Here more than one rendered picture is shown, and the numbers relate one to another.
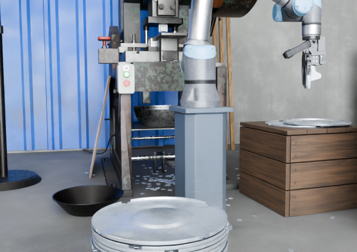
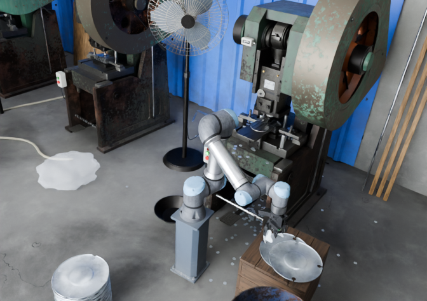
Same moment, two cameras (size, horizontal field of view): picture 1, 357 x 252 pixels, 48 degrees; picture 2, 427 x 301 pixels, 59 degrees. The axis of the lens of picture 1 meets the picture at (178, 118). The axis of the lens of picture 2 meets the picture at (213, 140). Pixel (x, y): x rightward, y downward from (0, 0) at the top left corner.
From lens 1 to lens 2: 2.05 m
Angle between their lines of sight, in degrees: 53
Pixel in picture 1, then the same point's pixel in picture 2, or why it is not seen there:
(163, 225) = (70, 281)
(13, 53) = not seen: hidden behind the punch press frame
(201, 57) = (185, 192)
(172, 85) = (246, 166)
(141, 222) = (70, 274)
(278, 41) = not seen: outside the picture
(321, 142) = (265, 279)
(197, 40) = (208, 172)
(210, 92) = (188, 213)
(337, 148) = not seen: hidden behind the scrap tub
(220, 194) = (189, 264)
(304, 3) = (238, 199)
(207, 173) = (182, 251)
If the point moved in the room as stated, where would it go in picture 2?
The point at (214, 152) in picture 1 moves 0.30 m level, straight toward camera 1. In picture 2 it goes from (187, 244) to (139, 264)
